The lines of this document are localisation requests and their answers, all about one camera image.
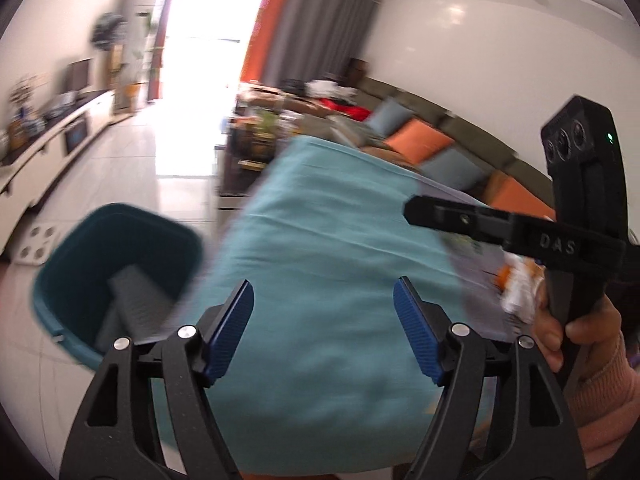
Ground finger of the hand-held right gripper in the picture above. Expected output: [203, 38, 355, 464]
[404, 195, 516, 247]

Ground grey curtain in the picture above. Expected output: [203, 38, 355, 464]
[261, 0, 379, 92]

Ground person's right hand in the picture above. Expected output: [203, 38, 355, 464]
[532, 287, 624, 373]

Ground small blue cushion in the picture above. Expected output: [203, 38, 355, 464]
[367, 99, 412, 134]

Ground green sofa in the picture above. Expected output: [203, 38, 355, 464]
[325, 74, 563, 223]

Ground white standing air conditioner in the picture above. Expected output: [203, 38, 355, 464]
[126, 0, 172, 97]

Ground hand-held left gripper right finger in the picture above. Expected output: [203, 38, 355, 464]
[392, 275, 588, 480]

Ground grey garment in basket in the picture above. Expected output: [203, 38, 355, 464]
[96, 265, 177, 352]

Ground orange curtain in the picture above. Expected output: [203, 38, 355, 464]
[239, 0, 297, 87]

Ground flower vase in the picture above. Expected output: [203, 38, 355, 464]
[10, 76, 39, 127]

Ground dark coffee table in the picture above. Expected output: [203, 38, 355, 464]
[214, 109, 302, 212]

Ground white clothes pile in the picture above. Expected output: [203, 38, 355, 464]
[306, 79, 352, 99]

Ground white orange crumpled wrapper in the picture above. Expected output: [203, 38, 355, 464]
[492, 254, 547, 327]

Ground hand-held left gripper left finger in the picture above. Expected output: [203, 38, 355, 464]
[62, 279, 256, 480]

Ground dark brown boxes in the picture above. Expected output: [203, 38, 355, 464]
[346, 58, 372, 87]

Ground red cloth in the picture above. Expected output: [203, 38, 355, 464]
[319, 97, 372, 122]

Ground teal plastic bucket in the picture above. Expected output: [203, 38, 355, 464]
[31, 203, 204, 372]

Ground coat rack with clothes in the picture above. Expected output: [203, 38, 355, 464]
[91, 11, 127, 52]

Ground large blue cushion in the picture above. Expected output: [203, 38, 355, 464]
[419, 149, 489, 192]

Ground teal grey printed tablecloth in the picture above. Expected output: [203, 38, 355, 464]
[150, 137, 557, 477]

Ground white black TV cabinet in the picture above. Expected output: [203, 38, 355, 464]
[0, 89, 117, 257]

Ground black monitor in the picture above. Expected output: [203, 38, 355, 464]
[66, 58, 94, 97]

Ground orange cushion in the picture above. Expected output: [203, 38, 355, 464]
[486, 174, 557, 222]
[384, 119, 454, 167]

